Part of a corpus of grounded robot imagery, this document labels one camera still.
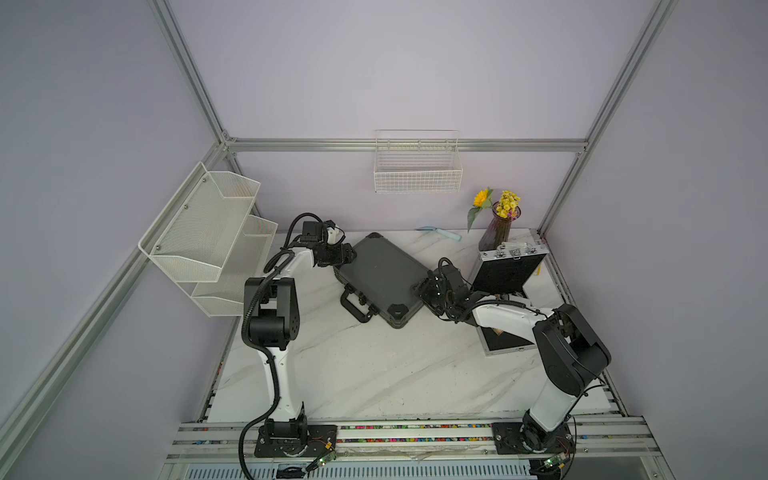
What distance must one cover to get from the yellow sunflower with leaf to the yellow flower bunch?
0.03 meters

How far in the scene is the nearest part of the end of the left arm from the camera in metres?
0.83

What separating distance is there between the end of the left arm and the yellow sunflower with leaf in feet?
1.37

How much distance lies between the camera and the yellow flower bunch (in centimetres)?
97

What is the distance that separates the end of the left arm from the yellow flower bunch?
20.5 inches

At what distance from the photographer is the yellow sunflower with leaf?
0.97 m

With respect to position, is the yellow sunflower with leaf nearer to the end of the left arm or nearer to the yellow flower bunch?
the yellow flower bunch

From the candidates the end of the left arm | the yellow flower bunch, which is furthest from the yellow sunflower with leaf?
the end of the left arm
